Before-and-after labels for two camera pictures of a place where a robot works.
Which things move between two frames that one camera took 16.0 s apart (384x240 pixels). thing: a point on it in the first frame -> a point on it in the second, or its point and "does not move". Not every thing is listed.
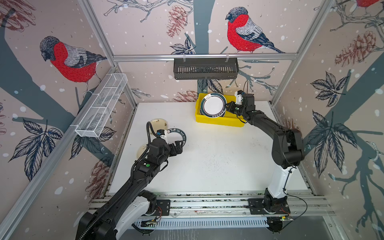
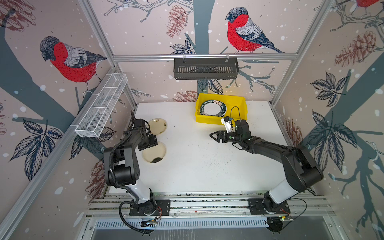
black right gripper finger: [233, 107] -> [221, 135]
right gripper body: [244, 110] -> [236, 137]
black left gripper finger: [173, 151] -> [153, 140]
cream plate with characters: [159, 124] does not move
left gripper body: [166, 153] -> [144, 142]
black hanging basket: [206, 69] does not move
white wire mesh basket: [101, 105] does not move
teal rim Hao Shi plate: [175, 134] -> [214, 108]
